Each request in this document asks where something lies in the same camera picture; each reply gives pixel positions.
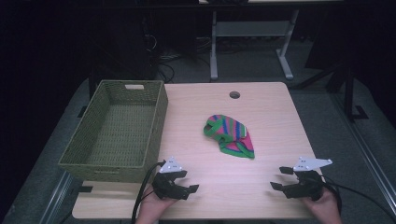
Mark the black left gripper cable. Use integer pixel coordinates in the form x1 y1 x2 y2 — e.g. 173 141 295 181
131 160 167 224

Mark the white metal desk frame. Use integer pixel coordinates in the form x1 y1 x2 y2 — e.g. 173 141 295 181
209 8 301 82

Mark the black metal stand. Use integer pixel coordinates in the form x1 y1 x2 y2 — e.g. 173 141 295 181
297 60 370 123

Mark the person's left hand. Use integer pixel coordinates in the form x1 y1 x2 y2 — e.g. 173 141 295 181
134 184 179 224

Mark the tangle of floor cables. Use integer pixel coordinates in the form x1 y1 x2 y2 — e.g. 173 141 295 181
155 35 213 84

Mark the green pink blue striped sock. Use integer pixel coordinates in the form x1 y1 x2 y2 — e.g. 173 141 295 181
203 114 256 160

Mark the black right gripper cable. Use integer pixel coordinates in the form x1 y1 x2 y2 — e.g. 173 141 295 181
321 178 396 222

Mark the person's right hand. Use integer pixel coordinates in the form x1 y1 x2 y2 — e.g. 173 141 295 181
302 186 344 224

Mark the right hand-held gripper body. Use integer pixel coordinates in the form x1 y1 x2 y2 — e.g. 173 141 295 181
282 156 333 202

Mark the grey metal floor rail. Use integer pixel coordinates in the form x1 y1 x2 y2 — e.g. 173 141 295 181
38 170 76 224
330 91 396 217

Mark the green woven basket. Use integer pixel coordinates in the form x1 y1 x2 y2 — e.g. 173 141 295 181
58 79 169 184

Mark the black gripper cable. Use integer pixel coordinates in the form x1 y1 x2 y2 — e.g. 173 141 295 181
131 160 167 224
321 178 396 222

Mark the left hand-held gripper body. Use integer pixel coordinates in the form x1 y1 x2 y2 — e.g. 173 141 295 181
151 156 191 201

